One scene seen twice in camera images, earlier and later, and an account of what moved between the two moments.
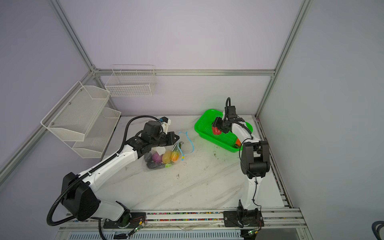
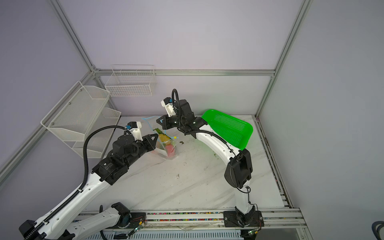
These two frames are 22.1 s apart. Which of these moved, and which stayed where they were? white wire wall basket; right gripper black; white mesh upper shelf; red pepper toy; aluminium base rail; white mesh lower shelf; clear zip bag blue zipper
Moved: clear zip bag blue zipper; right gripper black; red pepper toy
Stayed: aluminium base rail; white mesh upper shelf; white mesh lower shelf; white wire wall basket
